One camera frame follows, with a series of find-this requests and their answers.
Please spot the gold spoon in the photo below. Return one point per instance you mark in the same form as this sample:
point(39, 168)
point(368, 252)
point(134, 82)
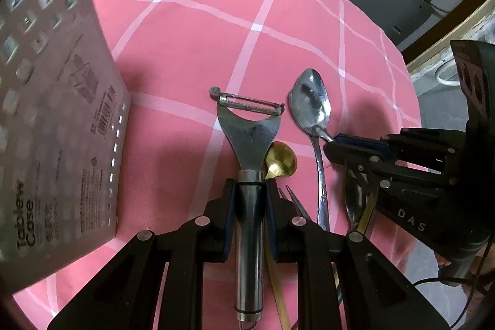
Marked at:
point(280, 160)

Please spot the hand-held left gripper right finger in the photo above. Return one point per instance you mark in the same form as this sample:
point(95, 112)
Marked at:
point(272, 225)

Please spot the small steel spoon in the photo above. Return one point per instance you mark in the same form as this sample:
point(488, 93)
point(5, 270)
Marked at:
point(355, 202)

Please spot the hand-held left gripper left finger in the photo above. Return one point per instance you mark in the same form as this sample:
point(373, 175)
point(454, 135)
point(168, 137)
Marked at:
point(228, 225)

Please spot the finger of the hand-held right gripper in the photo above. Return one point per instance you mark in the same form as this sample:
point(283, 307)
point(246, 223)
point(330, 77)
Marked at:
point(363, 145)
point(348, 156)

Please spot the white pipe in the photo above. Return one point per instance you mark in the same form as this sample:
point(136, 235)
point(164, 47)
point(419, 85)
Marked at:
point(441, 78)

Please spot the pink checked tablecloth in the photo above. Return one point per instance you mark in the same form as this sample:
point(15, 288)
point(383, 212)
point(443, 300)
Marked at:
point(193, 44)

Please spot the steel fork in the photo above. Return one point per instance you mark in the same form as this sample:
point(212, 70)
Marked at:
point(300, 208)

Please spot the steel vegetable peeler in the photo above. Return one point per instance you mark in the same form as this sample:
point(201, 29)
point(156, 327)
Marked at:
point(247, 136)

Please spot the white perforated tableware case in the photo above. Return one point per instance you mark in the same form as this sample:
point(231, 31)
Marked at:
point(58, 102)

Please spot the large steel spoon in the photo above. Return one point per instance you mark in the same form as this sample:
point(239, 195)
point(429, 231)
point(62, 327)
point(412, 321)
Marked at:
point(311, 102)

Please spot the wooden frame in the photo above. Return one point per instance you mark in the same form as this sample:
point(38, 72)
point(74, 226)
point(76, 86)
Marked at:
point(460, 28)

